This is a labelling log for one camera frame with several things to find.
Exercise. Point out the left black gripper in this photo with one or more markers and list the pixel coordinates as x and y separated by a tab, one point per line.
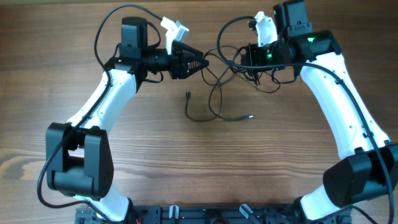
180	61

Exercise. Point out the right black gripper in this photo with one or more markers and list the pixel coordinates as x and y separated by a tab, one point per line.
249	57

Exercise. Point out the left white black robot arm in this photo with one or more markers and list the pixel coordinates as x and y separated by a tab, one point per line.
78	156

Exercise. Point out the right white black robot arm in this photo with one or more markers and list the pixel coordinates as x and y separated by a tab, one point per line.
368	160

